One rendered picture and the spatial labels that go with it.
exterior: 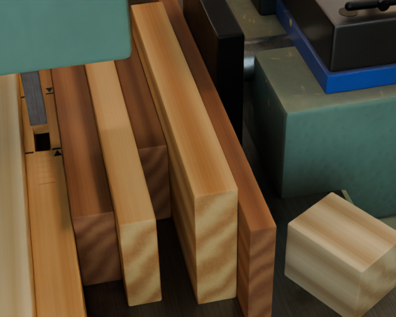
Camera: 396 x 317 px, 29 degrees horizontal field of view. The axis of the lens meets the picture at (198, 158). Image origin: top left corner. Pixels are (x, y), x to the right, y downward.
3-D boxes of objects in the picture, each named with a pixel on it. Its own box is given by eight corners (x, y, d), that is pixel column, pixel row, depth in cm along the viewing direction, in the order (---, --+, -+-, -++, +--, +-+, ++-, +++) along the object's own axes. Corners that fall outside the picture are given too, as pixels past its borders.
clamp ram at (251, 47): (339, 154, 45) (356, 18, 39) (217, 173, 44) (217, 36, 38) (292, 74, 52) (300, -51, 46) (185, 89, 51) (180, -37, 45)
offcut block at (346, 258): (283, 275, 38) (286, 222, 36) (325, 242, 40) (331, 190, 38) (352, 325, 36) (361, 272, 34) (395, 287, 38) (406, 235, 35)
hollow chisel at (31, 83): (47, 124, 40) (33, 41, 37) (30, 126, 40) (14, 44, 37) (46, 114, 41) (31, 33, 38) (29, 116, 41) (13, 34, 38)
